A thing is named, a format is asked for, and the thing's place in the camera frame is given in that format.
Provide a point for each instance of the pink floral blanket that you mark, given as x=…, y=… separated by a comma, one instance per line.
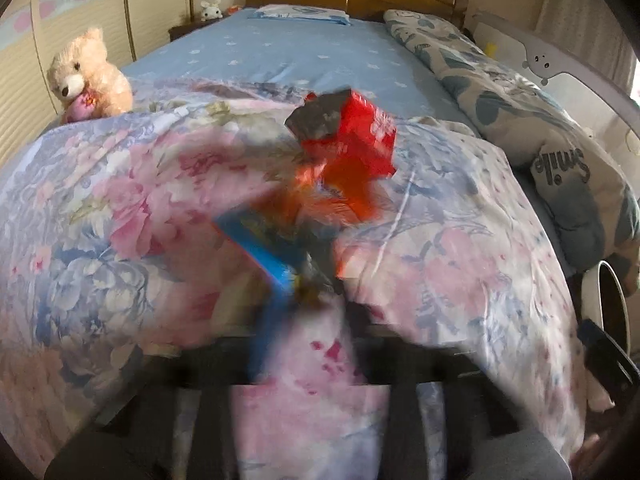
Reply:
x=125, y=200

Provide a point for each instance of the grey bed rail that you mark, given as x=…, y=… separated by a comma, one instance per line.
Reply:
x=550, y=60

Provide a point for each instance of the red snack packet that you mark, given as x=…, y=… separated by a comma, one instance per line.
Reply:
x=360, y=150

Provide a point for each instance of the blue and white pillow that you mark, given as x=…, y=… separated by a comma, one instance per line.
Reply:
x=300, y=12

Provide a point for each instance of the blue wrapper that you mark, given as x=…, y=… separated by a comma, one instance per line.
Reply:
x=255, y=245

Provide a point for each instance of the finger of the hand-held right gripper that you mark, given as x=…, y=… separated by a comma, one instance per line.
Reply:
x=587, y=331

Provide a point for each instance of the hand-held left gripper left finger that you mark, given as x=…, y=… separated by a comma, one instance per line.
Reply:
x=267, y=332

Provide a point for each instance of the dark wooden nightstand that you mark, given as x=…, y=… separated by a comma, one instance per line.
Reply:
x=180, y=30

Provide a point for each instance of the beige teddy bear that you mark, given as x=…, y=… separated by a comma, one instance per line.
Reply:
x=82, y=67

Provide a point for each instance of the blue and white printed quilt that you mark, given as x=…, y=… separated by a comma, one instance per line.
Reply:
x=500, y=105

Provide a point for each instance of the bed with blue sheet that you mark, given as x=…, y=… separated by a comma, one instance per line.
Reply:
x=300, y=60

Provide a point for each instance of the pale curtain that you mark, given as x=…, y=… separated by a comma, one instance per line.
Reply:
x=580, y=10

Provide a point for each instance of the cream sliding-door wardrobe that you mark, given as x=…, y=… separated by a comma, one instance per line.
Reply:
x=75, y=15

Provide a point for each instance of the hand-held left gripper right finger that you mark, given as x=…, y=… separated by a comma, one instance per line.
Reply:
x=362, y=322

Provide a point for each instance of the white bunny toy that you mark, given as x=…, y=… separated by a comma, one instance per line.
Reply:
x=211, y=10

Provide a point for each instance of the small yellow toy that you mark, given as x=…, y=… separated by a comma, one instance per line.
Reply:
x=492, y=49

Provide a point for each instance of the small orange toy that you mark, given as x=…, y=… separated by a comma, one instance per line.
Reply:
x=233, y=9

